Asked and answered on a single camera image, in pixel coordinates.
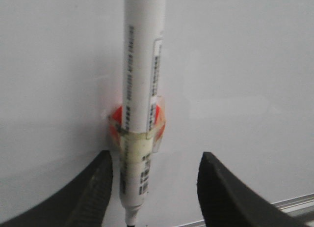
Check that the whiteboard with aluminium frame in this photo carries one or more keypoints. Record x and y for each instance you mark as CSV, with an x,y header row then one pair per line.
x,y
237,77

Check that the red round magnet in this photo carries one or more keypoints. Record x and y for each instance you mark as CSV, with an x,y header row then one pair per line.
x,y
115,121

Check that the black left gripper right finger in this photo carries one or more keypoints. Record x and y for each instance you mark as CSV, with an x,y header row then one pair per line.
x,y
225,201

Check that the white whiteboard marker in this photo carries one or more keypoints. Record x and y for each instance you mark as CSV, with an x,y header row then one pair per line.
x,y
143,35

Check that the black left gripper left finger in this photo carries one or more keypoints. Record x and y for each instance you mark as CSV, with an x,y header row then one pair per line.
x,y
81,203

